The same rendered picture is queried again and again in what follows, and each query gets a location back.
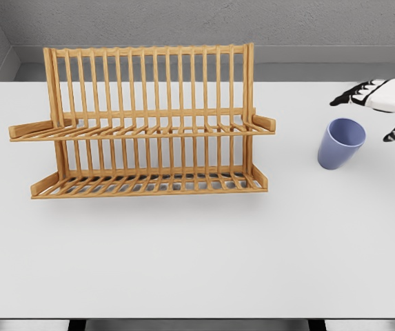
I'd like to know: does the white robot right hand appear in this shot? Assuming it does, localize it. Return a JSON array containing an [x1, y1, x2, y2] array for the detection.
[[329, 78, 395, 143]]

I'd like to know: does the blue cup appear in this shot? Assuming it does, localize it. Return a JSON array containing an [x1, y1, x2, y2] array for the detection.
[[317, 117, 367, 170]]

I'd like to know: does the wooden two-tier dish rack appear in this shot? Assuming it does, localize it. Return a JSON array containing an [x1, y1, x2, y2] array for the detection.
[[8, 42, 276, 200]]

